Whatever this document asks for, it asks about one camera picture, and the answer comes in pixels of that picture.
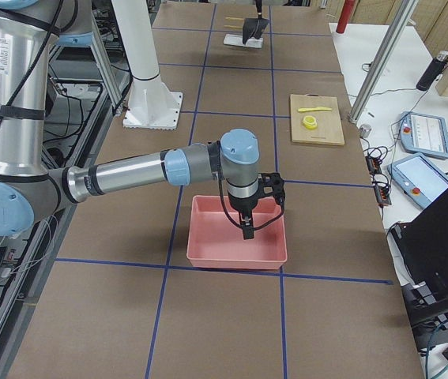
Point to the bamboo cutting board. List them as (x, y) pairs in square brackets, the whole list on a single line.
[(329, 131)]

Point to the pink plastic bin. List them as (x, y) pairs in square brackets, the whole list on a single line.
[(214, 242)]

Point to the black monitor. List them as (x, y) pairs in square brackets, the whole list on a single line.
[(423, 244)]

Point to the lower teach pendant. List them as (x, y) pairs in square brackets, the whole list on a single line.
[(419, 179)]

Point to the aluminium frame post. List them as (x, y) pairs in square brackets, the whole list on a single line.
[(385, 50)]

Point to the black water bottle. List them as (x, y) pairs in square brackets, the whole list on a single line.
[(434, 69)]

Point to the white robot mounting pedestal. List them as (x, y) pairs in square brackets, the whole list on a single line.
[(151, 104)]

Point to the red cylinder bottle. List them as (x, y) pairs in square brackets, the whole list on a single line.
[(345, 15)]

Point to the inner wooden rack bar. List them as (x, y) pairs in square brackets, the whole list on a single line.
[(232, 26)]

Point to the upper teach pendant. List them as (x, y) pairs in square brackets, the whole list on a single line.
[(424, 133)]

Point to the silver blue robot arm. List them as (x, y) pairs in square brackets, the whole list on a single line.
[(29, 192)]

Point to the teach pendant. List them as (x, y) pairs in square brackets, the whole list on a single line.
[(424, 133), (419, 179)]

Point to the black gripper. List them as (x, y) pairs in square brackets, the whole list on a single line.
[(256, 28), (242, 205)]

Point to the grey and pink cloth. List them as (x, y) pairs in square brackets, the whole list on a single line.
[(253, 28)]

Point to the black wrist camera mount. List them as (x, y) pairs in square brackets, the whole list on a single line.
[(271, 185)]

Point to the yellow lemon slice toy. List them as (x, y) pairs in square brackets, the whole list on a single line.
[(310, 122)]

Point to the yellow plastic knife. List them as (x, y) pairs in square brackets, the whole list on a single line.
[(313, 109)]

